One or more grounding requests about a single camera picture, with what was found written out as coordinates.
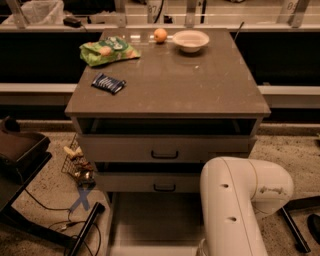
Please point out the grey drawer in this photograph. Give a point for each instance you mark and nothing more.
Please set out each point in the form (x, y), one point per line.
(156, 224)
(148, 182)
(163, 149)

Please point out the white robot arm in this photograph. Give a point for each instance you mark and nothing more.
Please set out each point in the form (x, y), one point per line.
(235, 194)

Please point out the grey drawer cabinet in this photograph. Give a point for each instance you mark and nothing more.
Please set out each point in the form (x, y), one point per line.
(170, 93)

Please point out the black stand leg right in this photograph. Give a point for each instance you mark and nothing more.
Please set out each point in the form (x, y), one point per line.
(313, 221)

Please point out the blue tape cross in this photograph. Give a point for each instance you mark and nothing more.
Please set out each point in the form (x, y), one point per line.
(82, 199)

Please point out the blue snack packet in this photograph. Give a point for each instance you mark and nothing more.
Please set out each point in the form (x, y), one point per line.
(108, 84)

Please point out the black stand left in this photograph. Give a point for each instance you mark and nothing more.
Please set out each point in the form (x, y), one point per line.
(22, 157)

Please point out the white bowl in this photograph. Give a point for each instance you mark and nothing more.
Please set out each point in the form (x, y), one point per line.
(190, 41)

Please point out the orange fruit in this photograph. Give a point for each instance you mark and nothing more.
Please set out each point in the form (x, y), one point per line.
(160, 35)

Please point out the green snack bag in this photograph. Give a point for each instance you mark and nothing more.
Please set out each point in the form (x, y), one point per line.
(109, 50)

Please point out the black power adapter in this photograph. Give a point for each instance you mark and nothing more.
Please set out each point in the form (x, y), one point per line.
(72, 22)

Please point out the white plastic bag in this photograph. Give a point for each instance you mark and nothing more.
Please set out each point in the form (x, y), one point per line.
(37, 12)

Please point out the wire basket with items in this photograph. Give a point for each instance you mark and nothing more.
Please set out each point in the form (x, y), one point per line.
(76, 166)

